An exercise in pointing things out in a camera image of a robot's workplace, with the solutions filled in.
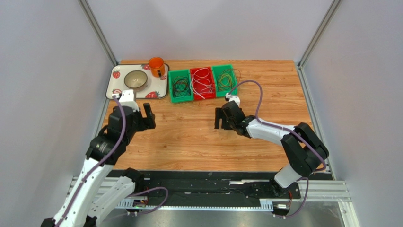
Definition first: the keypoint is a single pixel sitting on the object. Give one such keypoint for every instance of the orange mug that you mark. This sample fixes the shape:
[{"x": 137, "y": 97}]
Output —
[{"x": 157, "y": 66}]

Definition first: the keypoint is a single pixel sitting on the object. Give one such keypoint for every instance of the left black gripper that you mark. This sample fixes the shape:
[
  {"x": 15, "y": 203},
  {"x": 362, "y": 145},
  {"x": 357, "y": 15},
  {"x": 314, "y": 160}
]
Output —
[{"x": 149, "y": 122}]

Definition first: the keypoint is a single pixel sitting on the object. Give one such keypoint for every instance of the green bin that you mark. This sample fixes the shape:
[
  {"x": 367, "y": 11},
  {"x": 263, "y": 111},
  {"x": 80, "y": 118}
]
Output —
[
  {"x": 225, "y": 79},
  {"x": 180, "y": 87}
]

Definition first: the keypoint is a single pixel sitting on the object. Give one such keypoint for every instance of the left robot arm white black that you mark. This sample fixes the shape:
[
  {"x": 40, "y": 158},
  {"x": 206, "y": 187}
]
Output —
[{"x": 81, "y": 208}]

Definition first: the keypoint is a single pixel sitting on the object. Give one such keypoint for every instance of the left green bin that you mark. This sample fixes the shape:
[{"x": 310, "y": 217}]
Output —
[{"x": 180, "y": 87}]

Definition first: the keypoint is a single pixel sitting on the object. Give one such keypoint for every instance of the aluminium frame rail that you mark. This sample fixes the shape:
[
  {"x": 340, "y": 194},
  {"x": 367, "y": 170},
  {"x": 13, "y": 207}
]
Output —
[{"x": 326, "y": 202}]

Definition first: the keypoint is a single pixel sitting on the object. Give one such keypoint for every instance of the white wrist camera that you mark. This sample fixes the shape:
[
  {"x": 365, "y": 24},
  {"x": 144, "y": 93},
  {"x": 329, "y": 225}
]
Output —
[
  {"x": 127, "y": 98},
  {"x": 230, "y": 98}
]

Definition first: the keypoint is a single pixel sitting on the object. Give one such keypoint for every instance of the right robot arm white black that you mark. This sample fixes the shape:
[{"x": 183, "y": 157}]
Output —
[{"x": 304, "y": 150}]

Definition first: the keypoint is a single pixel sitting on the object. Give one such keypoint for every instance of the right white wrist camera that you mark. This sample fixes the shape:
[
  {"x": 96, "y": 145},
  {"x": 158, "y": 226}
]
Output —
[{"x": 230, "y": 98}]

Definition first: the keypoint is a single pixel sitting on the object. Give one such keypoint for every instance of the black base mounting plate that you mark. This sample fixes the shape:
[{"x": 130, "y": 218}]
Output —
[{"x": 212, "y": 189}]

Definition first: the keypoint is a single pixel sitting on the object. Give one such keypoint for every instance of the red bin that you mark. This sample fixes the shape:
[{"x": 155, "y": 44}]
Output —
[{"x": 203, "y": 84}]

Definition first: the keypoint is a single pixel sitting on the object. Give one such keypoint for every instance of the right green bin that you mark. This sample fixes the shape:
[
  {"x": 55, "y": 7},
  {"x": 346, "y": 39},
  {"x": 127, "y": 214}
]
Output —
[{"x": 225, "y": 79}]

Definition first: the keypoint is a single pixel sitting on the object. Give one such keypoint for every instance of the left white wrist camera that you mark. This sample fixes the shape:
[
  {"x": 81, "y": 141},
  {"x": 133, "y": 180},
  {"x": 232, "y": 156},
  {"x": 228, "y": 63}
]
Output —
[{"x": 127, "y": 98}]

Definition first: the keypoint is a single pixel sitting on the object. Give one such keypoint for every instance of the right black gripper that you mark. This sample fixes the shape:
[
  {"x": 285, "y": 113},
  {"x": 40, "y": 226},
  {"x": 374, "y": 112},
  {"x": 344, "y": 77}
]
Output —
[{"x": 229, "y": 117}]

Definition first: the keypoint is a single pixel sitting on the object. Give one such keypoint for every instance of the beige ceramic bowl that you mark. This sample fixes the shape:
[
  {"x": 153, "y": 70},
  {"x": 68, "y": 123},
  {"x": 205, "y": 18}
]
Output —
[{"x": 136, "y": 80}]

